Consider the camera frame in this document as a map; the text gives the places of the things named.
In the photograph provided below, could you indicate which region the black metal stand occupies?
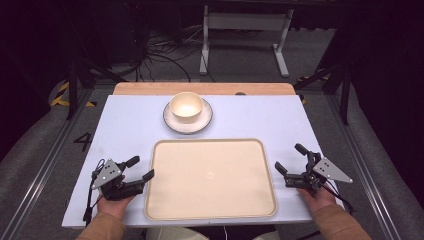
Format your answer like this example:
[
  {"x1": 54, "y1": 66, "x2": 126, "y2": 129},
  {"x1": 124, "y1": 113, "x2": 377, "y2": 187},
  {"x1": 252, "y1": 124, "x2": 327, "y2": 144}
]
[
  {"x1": 65, "y1": 58, "x2": 128, "y2": 121},
  {"x1": 293, "y1": 63, "x2": 352, "y2": 126}
]

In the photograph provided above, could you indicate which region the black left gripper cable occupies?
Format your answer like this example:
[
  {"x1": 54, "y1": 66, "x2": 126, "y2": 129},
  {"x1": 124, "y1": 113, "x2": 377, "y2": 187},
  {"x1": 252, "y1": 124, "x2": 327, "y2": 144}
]
[{"x1": 82, "y1": 158, "x2": 106, "y2": 227}]

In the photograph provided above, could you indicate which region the person's left hand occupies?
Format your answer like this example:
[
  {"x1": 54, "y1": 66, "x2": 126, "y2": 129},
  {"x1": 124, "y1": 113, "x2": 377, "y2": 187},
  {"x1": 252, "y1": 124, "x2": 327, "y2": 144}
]
[{"x1": 96, "y1": 195, "x2": 136, "y2": 220}]

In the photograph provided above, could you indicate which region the cream bowl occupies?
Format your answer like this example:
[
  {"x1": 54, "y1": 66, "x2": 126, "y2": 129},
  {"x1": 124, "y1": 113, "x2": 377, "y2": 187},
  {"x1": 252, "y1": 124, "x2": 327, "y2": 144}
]
[{"x1": 168, "y1": 91, "x2": 204, "y2": 125}]

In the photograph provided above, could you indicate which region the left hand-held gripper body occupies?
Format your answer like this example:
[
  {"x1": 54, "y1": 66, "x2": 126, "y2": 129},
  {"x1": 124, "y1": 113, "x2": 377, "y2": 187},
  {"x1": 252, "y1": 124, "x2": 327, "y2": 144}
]
[{"x1": 90, "y1": 158, "x2": 146, "y2": 202}]

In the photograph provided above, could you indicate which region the white plate with dark rim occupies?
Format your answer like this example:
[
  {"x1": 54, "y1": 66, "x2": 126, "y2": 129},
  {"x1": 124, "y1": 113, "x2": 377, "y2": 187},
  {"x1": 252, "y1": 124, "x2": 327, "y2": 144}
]
[{"x1": 162, "y1": 98, "x2": 214, "y2": 136}]

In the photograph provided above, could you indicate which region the aluminium floor rail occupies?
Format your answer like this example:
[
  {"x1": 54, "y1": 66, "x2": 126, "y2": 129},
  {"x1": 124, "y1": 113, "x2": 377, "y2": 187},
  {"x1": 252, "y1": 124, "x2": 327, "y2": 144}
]
[
  {"x1": 0, "y1": 89, "x2": 95, "y2": 240},
  {"x1": 327, "y1": 94, "x2": 403, "y2": 240}
]

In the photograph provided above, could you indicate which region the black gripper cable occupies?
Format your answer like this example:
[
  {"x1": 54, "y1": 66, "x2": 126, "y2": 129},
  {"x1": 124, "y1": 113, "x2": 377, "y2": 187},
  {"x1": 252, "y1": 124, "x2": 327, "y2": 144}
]
[
  {"x1": 320, "y1": 182, "x2": 355, "y2": 215},
  {"x1": 82, "y1": 158, "x2": 106, "y2": 227}
]

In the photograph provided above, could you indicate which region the bundle of black floor cables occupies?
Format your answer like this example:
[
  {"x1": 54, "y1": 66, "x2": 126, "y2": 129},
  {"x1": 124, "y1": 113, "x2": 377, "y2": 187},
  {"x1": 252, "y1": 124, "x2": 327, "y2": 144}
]
[{"x1": 133, "y1": 28, "x2": 218, "y2": 83}]

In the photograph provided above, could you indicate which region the yellow black hazard tape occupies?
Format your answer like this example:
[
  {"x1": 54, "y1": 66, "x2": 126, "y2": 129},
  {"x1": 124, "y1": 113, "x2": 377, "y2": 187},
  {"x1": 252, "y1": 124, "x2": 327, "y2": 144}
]
[
  {"x1": 297, "y1": 75, "x2": 332, "y2": 106},
  {"x1": 49, "y1": 81, "x2": 98, "y2": 108}
]

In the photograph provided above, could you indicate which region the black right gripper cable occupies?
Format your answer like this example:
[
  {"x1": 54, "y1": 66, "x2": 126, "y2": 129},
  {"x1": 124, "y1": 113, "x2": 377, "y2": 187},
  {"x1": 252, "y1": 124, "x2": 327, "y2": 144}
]
[{"x1": 320, "y1": 182, "x2": 355, "y2": 215}]

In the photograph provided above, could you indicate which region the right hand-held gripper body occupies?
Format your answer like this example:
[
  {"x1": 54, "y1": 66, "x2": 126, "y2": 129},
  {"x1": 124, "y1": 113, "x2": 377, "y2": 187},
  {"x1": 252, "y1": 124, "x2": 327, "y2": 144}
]
[{"x1": 284, "y1": 151, "x2": 354, "y2": 192}]

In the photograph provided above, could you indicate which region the white metal table frame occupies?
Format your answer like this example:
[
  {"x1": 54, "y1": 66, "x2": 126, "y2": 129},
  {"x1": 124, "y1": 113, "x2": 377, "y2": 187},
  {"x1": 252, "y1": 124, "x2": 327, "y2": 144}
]
[{"x1": 198, "y1": 4, "x2": 295, "y2": 79}]

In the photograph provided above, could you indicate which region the person's right hand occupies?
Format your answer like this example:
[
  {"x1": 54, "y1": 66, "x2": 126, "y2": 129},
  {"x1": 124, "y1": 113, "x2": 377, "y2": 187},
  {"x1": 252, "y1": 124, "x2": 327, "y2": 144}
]
[{"x1": 297, "y1": 187, "x2": 337, "y2": 214}]

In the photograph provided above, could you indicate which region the beige rectangular tray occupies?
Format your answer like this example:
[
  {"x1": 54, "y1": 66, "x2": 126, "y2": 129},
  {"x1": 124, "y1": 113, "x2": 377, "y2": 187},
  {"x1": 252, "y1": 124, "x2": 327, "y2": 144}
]
[{"x1": 143, "y1": 138, "x2": 278, "y2": 222}]

